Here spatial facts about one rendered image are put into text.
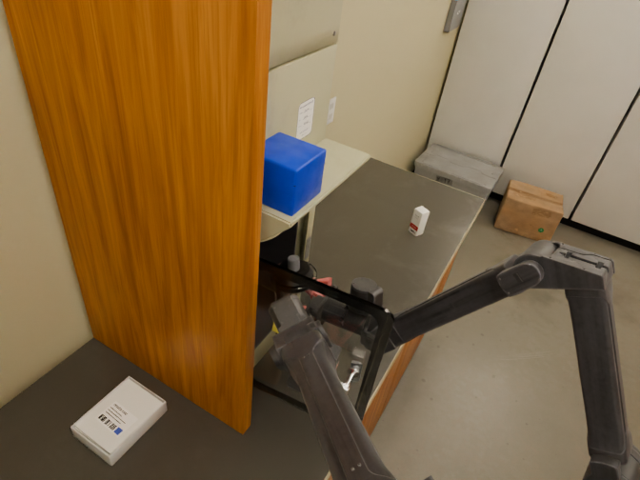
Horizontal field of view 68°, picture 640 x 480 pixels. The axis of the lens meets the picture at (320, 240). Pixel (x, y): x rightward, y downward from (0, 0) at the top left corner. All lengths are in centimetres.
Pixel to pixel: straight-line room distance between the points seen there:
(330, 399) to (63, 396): 87
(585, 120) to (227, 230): 331
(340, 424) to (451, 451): 191
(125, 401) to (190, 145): 68
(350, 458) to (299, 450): 70
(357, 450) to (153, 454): 76
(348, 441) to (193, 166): 46
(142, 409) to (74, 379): 21
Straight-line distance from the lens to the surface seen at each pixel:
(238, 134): 66
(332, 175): 93
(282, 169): 76
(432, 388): 255
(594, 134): 387
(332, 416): 52
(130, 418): 119
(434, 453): 236
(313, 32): 91
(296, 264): 108
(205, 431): 119
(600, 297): 81
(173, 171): 78
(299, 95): 91
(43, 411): 130
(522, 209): 372
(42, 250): 120
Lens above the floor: 197
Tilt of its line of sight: 38 degrees down
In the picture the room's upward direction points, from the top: 9 degrees clockwise
